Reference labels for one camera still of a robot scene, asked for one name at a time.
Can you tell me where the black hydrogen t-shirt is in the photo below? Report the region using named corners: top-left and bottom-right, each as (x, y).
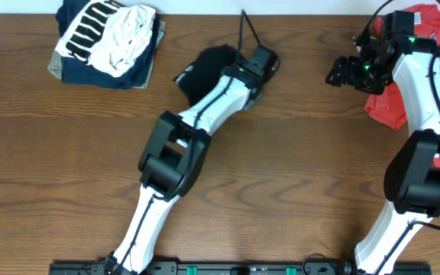
top-left (173, 44), bottom-right (245, 106)

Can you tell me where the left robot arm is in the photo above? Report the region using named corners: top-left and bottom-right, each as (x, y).
top-left (104, 64), bottom-right (270, 274)

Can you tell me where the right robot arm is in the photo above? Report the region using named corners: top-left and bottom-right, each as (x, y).
top-left (325, 34), bottom-right (440, 274)

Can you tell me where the navy folded garment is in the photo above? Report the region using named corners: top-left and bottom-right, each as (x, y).
top-left (55, 0), bottom-right (160, 89)

